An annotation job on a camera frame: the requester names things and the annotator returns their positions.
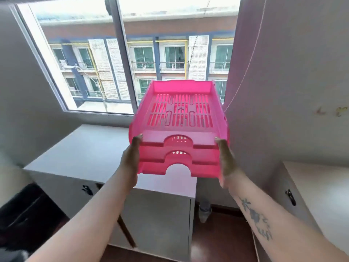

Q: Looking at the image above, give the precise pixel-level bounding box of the thin pink cord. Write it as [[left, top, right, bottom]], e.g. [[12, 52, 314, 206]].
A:
[[224, 0, 269, 107]]

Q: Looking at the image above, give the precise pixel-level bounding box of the person's right hand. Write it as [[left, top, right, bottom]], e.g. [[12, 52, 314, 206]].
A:
[[214, 137, 242, 189]]

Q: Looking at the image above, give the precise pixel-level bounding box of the white cabinet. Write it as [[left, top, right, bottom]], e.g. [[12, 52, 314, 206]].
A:
[[252, 161, 349, 262], [23, 124, 197, 262]]

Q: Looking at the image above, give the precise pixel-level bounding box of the grey pipe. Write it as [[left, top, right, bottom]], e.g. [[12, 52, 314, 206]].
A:
[[198, 200, 213, 224]]

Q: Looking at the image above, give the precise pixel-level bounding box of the pink plastic document tray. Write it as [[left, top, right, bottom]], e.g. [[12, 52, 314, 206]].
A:
[[139, 145, 221, 164], [128, 80, 230, 149], [137, 160, 222, 179]]

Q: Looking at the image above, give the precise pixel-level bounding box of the person's right forearm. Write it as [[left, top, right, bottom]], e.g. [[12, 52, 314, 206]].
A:
[[226, 173, 349, 262]]

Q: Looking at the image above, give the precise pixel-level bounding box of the apartment building outside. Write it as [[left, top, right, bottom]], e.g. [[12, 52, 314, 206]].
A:
[[29, 0, 241, 112]]

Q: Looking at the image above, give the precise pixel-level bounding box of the person's left hand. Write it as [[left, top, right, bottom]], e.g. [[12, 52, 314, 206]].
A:
[[119, 134, 144, 189]]

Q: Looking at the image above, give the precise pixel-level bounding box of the person's left forearm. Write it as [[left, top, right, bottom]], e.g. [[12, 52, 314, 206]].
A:
[[26, 172, 137, 262]]

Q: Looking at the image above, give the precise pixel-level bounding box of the black chair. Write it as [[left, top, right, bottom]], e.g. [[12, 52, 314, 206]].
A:
[[0, 183, 70, 255]]

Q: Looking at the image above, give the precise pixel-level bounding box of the white framed window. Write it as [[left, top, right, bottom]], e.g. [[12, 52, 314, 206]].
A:
[[9, 0, 242, 116]]

